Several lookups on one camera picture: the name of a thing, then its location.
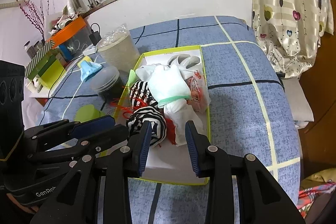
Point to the lime green cardboard box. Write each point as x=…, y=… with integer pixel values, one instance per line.
x=50, y=73

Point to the yellow sponge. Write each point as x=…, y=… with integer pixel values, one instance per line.
x=85, y=58

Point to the striped sock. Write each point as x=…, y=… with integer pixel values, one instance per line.
x=140, y=95

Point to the orange lidded storage bin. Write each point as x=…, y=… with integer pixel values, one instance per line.
x=67, y=32

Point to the pink artificial flower branches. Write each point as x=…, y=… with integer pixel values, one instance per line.
x=35, y=13

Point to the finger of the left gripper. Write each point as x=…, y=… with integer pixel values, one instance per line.
x=66, y=128
x=87, y=145

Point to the wooden wardrobe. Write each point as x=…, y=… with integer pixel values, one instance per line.
x=318, y=84

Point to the person left hand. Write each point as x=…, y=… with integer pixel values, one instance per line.
x=31, y=210

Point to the black charger with cable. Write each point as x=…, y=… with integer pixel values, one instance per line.
x=95, y=36

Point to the red tassel ornament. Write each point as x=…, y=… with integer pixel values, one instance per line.
x=162, y=127

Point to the green plastic jar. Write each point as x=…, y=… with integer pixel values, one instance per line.
x=88, y=113

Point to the heart patterned curtain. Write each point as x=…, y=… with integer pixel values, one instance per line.
x=290, y=31

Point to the green striped box lid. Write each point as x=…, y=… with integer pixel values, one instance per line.
x=39, y=60

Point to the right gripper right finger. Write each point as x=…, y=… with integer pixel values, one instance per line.
x=261, y=197

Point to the white power strip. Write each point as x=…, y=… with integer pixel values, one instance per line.
x=90, y=50

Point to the blue face masks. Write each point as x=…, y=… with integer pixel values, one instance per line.
x=88, y=70

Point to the grey work glove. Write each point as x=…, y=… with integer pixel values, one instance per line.
x=188, y=65

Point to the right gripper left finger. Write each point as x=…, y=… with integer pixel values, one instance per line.
x=75, y=199

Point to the white green-trimmed sock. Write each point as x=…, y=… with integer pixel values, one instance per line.
x=171, y=92

